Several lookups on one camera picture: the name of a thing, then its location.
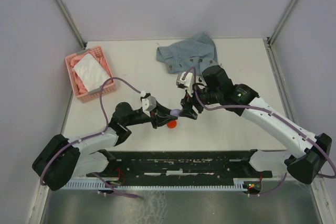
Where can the left aluminium frame post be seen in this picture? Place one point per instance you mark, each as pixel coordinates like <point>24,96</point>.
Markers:
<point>71,23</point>

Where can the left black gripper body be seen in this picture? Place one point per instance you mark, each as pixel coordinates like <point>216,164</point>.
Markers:
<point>153,115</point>

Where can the white folded cloth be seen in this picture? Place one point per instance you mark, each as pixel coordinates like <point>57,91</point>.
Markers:
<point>90,72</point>

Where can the right aluminium frame post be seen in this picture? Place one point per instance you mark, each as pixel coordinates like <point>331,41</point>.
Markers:
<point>282,22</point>

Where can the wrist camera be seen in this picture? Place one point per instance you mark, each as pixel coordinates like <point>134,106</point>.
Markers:
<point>185,81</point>
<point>148,101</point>

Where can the aluminium frame post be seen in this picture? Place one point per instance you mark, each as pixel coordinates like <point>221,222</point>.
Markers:
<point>71,23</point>
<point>282,22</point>

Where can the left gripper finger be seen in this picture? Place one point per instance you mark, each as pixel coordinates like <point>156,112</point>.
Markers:
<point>162,121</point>
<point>161,110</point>

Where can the pink plastic basket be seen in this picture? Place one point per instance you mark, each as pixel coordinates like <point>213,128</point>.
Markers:
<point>71,60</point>

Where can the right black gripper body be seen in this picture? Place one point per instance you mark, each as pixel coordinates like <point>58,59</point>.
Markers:
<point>193,100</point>

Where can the blue denim jacket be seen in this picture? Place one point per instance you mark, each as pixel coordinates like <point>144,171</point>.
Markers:
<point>198,51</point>

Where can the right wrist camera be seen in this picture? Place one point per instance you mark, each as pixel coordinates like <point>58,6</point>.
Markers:
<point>185,81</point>

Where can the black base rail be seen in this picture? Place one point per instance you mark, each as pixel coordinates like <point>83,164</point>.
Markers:
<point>181,168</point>

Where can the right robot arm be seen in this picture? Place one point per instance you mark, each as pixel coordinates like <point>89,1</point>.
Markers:
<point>305,153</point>

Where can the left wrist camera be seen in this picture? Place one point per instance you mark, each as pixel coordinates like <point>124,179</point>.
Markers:
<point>148,101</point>

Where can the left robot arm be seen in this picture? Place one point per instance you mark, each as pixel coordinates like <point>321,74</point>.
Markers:
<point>64,158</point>

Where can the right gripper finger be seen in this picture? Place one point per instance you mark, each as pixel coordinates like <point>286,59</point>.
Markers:
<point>183,107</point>
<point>191,114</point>

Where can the purple earbud case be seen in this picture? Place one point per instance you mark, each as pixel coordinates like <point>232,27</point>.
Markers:
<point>175,112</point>

